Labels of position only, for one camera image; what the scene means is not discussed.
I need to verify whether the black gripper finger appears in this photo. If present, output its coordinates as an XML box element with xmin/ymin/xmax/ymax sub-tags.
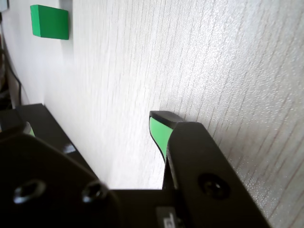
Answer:
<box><xmin>149</xmin><ymin>110</ymin><xmax>273</xmax><ymax>228</ymax></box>
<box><xmin>0</xmin><ymin>121</ymin><xmax>119</xmax><ymax>228</ymax></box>

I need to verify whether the green cube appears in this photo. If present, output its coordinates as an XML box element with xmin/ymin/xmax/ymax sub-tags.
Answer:
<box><xmin>30</xmin><ymin>4</ymin><xmax>70</xmax><ymax>41</ymax></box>

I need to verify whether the black box tray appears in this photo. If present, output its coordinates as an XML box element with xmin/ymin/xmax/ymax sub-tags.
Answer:
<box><xmin>0</xmin><ymin>108</ymin><xmax>24</xmax><ymax>133</ymax></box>

